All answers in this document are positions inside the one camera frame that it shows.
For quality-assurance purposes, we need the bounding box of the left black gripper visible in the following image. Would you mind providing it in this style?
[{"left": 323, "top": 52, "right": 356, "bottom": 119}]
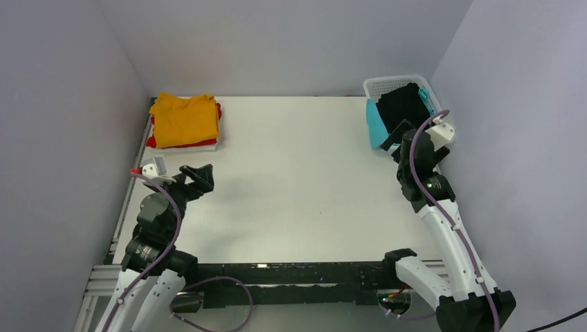
[{"left": 149, "top": 163, "right": 213, "bottom": 237}]

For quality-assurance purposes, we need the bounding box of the black t-shirt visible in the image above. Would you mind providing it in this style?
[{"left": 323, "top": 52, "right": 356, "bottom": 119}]
[{"left": 376, "top": 83, "right": 431, "bottom": 134}]

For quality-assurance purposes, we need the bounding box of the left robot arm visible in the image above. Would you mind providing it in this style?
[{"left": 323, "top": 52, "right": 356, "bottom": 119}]
[{"left": 96, "top": 158, "right": 215, "bottom": 331}]

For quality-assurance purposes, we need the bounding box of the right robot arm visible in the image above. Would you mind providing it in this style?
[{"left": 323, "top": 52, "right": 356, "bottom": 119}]
[{"left": 381, "top": 129, "right": 516, "bottom": 331}]

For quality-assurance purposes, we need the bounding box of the teal t-shirt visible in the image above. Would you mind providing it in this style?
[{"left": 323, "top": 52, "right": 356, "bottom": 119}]
[{"left": 365, "top": 88, "right": 434, "bottom": 149}]

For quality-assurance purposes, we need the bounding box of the white plastic basket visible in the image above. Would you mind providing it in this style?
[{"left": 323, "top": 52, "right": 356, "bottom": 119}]
[{"left": 363, "top": 75, "right": 442, "bottom": 113}]

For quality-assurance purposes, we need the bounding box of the folded yellow t-shirt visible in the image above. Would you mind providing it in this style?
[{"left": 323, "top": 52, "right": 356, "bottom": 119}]
[{"left": 147, "top": 92, "right": 222, "bottom": 149}]

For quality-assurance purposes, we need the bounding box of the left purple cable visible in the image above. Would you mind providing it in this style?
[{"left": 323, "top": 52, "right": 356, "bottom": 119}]
[{"left": 100, "top": 170, "right": 254, "bottom": 332}]

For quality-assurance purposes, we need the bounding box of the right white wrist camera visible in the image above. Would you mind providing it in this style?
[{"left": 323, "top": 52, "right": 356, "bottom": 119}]
[{"left": 425, "top": 118, "right": 455, "bottom": 151}]

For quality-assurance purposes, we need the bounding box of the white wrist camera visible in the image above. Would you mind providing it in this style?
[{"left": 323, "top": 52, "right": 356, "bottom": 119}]
[
  {"left": 425, "top": 118, "right": 455, "bottom": 151},
  {"left": 140, "top": 157, "right": 167, "bottom": 178}
]

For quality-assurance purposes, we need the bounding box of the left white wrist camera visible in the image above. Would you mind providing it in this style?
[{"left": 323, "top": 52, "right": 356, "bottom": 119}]
[{"left": 140, "top": 157, "right": 167, "bottom": 178}]

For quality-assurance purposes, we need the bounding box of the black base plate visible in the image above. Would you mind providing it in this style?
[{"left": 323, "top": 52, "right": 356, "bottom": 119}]
[{"left": 171, "top": 261, "right": 413, "bottom": 314}]

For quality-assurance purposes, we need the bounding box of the black cable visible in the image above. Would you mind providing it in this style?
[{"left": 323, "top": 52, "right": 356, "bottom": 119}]
[{"left": 525, "top": 313, "right": 587, "bottom": 332}]

